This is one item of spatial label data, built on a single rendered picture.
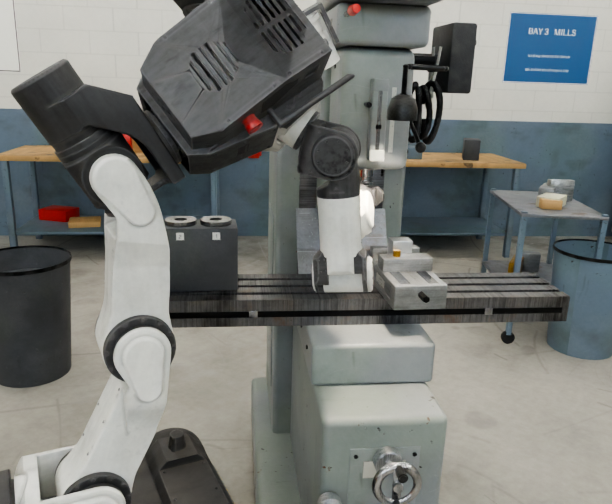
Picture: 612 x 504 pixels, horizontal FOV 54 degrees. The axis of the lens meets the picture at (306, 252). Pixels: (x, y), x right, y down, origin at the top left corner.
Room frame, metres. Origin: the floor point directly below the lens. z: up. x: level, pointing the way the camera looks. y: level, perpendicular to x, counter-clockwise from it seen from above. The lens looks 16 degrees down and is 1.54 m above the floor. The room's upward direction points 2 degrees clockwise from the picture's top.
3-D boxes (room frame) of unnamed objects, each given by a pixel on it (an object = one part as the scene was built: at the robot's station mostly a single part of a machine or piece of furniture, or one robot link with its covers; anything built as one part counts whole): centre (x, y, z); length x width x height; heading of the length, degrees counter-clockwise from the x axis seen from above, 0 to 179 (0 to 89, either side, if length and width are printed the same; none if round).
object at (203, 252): (1.67, 0.31, 1.05); 0.22 x 0.12 x 0.20; 100
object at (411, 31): (1.75, -0.16, 1.68); 0.34 x 0.24 x 0.10; 7
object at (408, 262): (1.67, -0.29, 1.04); 0.15 x 0.06 x 0.04; 100
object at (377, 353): (1.71, -0.16, 0.81); 0.50 x 0.35 x 0.12; 7
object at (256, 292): (1.71, -0.16, 0.91); 1.24 x 0.23 x 0.08; 97
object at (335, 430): (1.69, -0.17, 0.45); 0.81 x 0.32 x 0.60; 7
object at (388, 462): (1.21, -0.22, 0.65); 0.16 x 0.12 x 0.12; 7
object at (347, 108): (1.71, -0.16, 1.47); 0.21 x 0.19 x 0.32; 97
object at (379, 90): (1.60, -0.18, 1.45); 0.04 x 0.04 x 0.21; 7
